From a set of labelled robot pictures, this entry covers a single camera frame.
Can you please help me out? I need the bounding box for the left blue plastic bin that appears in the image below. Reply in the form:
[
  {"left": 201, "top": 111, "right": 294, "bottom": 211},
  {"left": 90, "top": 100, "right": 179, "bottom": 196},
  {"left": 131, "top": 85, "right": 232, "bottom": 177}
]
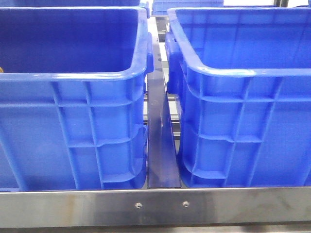
[{"left": 0, "top": 7, "right": 153, "bottom": 192}]

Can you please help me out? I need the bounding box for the blue plastic bin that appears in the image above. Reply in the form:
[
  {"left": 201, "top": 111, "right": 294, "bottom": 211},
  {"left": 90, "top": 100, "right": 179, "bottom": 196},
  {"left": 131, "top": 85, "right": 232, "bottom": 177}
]
[
  {"left": 165, "top": 7, "right": 311, "bottom": 188},
  {"left": 0, "top": 7, "right": 153, "bottom": 192}
]

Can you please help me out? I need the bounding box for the right blue plastic bin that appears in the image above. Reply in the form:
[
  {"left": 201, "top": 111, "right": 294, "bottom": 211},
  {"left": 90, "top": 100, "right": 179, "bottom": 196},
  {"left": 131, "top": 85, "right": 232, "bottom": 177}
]
[{"left": 165, "top": 7, "right": 311, "bottom": 188}]

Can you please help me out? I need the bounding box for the far blue bin top centre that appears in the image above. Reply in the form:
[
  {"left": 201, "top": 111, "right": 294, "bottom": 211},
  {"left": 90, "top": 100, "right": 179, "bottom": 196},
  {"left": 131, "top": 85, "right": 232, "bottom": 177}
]
[{"left": 152, "top": 0, "right": 224, "bottom": 16}]

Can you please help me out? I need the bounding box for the far blue bin top left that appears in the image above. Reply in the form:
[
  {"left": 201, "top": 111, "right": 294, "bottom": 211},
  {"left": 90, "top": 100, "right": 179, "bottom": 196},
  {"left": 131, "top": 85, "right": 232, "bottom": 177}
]
[{"left": 0, "top": 0, "right": 150, "bottom": 11}]

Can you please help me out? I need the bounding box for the dark metal divider rail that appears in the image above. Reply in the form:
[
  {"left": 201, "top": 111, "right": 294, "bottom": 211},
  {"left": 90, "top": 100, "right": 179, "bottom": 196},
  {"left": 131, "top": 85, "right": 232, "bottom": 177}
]
[{"left": 147, "top": 33, "right": 182, "bottom": 189}]

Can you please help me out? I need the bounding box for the steel front shelf rail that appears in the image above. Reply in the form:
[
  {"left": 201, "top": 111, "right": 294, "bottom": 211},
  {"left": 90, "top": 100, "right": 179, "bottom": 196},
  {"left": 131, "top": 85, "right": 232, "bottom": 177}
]
[{"left": 0, "top": 187, "right": 311, "bottom": 228}]

